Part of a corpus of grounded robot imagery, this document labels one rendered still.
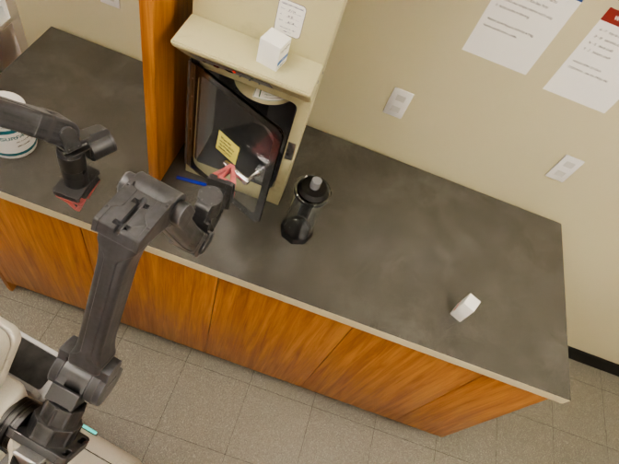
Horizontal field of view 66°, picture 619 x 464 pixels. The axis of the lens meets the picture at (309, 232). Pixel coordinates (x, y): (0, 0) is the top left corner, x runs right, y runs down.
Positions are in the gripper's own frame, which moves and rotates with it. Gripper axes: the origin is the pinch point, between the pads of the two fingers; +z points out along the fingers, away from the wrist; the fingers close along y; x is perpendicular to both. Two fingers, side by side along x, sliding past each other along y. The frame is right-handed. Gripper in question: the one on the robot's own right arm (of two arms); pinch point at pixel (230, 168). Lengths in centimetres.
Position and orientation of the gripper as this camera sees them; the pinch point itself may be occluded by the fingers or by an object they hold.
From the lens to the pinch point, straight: 128.9
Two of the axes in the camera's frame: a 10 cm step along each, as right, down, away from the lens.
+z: 2.5, -7.8, 5.8
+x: -9.4, -3.4, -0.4
